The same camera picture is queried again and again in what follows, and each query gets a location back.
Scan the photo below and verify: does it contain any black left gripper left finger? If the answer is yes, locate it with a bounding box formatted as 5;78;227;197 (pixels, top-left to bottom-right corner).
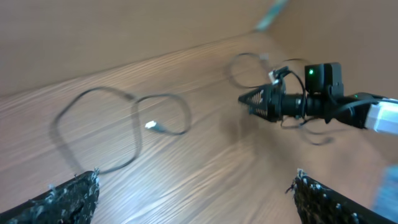
1;169;100;224

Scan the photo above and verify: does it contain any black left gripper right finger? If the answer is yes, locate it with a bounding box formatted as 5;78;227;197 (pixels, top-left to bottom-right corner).
287;169;395;224

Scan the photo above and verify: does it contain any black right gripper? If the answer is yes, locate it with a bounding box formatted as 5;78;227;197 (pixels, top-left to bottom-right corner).
238;67;307;122

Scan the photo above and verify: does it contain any black braided cable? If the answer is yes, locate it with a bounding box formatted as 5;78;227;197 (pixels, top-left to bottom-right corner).
226;52;335;146

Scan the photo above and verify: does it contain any black thin charging cable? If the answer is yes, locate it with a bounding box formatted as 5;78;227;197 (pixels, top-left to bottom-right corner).
50;86;192;175

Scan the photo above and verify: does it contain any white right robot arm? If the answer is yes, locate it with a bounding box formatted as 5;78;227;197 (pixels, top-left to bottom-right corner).
238;63;397;134

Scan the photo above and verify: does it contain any colourful patterned cloth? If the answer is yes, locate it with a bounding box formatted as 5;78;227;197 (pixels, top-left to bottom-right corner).
373;164;398;223

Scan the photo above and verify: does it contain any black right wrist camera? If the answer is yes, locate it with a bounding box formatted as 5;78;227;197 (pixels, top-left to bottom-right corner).
305;62;344;97

